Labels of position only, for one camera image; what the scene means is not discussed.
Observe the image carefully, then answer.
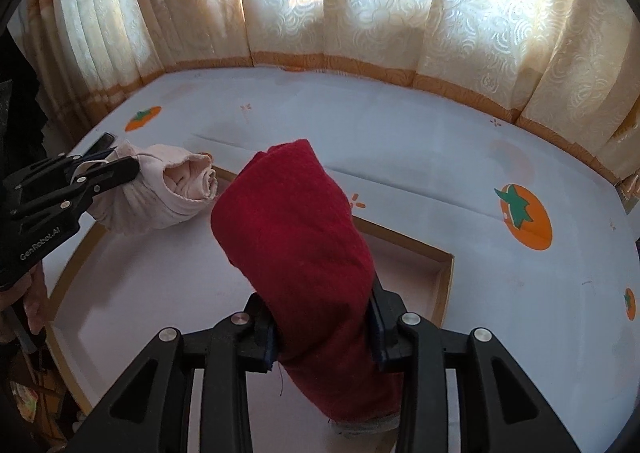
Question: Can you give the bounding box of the person's left hand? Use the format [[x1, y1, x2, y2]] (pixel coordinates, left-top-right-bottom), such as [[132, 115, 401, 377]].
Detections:
[[1, 262, 49, 335]]

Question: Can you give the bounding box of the cream patterned curtain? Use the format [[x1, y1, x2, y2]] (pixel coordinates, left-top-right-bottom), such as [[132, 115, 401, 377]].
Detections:
[[10, 0, 639, 183]]

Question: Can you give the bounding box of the beige pink underwear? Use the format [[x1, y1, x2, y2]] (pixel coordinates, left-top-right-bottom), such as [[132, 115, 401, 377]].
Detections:
[[88, 141, 218, 235]]

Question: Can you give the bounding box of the white persimmon print tablecloth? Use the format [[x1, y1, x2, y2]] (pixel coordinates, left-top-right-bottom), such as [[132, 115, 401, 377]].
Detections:
[[69, 64, 640, 453]]

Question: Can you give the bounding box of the cardboard tray box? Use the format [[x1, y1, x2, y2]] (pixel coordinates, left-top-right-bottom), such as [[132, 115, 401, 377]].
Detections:
[[43, 167, 456, 416]]

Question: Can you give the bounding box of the red underwear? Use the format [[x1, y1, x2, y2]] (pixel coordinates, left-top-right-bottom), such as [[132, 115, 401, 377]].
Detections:
[[210, 139, 402, 425]]

